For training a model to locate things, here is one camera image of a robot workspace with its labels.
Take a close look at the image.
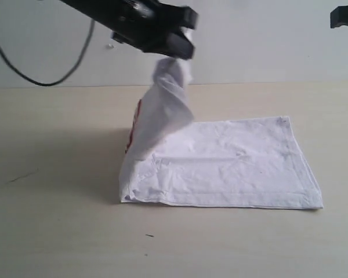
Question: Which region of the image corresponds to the black left camera cable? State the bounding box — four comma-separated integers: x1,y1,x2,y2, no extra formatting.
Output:
0,21,96,87

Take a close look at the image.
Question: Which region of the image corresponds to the white t-shirt red lettering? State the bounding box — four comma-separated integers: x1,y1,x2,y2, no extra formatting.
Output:
119,28,324,210

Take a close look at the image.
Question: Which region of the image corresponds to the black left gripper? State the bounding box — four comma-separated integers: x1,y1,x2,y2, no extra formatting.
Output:
64,0,198,60

